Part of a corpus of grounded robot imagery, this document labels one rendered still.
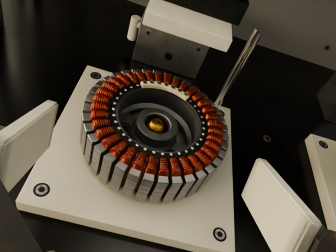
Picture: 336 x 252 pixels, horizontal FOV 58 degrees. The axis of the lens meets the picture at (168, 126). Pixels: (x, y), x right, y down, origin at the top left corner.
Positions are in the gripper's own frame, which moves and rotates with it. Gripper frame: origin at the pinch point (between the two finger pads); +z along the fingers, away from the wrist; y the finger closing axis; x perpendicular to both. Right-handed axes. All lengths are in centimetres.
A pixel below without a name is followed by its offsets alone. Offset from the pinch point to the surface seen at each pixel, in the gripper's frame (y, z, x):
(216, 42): 2.0, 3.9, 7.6
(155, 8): -2.5, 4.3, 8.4
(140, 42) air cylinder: -3.1, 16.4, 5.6
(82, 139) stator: -4.9, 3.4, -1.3
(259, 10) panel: 10.9, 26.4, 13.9
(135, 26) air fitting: -4.1, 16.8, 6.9
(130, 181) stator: -1.1, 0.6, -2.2
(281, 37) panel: 15.7, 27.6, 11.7
